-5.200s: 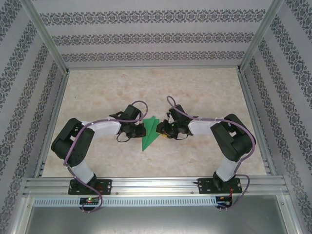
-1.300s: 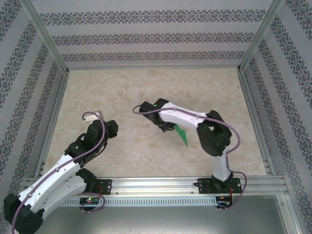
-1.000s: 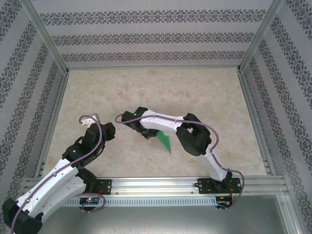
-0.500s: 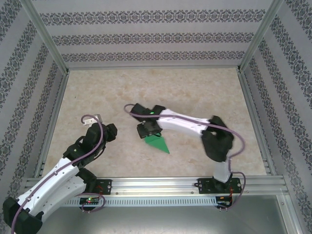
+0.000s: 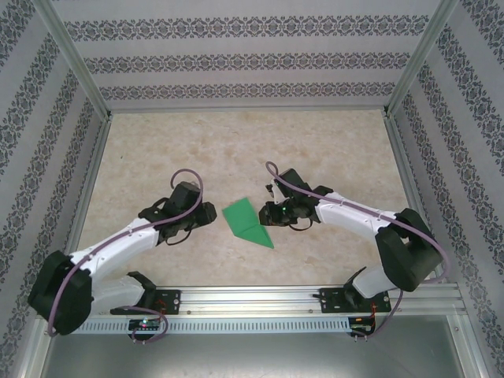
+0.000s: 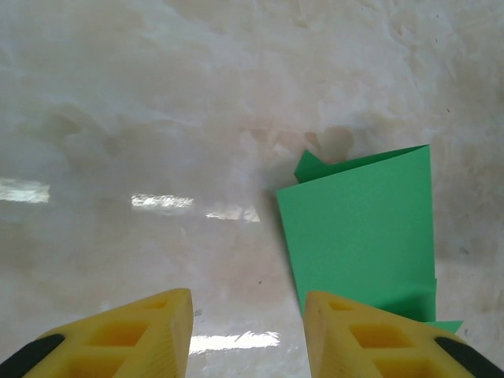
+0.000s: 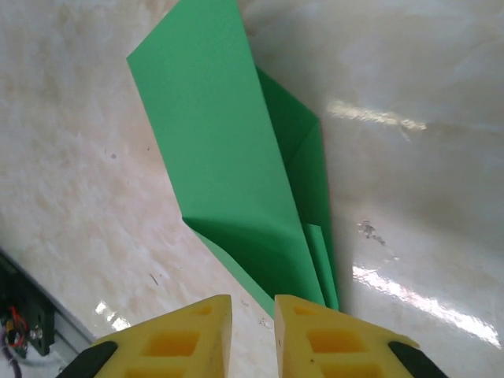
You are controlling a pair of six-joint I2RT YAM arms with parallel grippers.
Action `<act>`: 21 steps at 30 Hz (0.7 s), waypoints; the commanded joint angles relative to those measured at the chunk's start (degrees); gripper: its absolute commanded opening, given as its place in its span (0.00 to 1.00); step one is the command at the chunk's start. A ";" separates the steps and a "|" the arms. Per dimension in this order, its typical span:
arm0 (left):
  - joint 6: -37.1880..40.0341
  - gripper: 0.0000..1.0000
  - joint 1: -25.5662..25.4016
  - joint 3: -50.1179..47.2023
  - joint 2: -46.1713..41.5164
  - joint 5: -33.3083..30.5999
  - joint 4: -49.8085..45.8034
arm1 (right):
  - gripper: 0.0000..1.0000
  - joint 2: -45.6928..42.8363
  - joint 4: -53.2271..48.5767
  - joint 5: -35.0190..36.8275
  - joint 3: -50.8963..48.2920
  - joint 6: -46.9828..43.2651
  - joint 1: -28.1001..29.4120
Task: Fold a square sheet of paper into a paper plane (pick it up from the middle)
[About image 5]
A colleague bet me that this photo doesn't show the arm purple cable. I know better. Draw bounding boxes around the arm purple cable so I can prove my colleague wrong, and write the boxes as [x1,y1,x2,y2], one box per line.
[46,169,206,346]
[265,161,452,343]

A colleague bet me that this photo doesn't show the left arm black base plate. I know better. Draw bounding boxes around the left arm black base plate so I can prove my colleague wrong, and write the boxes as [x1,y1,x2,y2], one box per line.
[109,289,183,316]

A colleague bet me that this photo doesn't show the long aluminium mounting rail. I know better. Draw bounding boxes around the long aluminium mounting rail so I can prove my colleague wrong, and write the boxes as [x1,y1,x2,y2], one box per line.
[37,286,469,317]

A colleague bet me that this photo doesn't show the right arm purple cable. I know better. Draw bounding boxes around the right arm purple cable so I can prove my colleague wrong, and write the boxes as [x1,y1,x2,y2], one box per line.
[265,161,452,343]

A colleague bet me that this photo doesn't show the aluminium table side rail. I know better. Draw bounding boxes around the aluminium table side rail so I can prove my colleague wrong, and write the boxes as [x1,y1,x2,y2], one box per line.
[54,116,114,287]
[384,113,449,285]

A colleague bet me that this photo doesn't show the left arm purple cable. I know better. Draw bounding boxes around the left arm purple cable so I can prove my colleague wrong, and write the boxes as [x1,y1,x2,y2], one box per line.
[46,169,206,346]

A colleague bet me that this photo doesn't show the grey sheet metal tray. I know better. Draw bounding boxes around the grey sheet metal tray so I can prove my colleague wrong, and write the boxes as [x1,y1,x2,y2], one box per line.
[39,314,480,378]

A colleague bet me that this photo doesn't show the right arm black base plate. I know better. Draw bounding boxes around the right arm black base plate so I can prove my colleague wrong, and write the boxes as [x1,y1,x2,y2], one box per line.
[319,287,393,315]

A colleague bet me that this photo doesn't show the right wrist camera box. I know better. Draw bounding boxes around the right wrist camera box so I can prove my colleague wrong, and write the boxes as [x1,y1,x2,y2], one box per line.
[265,181,285,201]

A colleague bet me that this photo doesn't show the green paper sheet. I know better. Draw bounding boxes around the green paper sheet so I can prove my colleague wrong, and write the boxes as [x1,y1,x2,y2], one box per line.
[221,196,276,250]

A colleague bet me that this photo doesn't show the slotted grey cable duct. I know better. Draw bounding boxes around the slotted grey cable duct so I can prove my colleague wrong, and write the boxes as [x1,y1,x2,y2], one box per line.
[53,317,352,335]

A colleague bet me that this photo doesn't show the aluminium frame post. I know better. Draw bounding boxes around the aluminium frame post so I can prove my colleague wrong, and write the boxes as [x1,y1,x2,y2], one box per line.
[383,0,461,118]
[15,317,56,378]
[447,314,491,378]
[34,0,113,118]

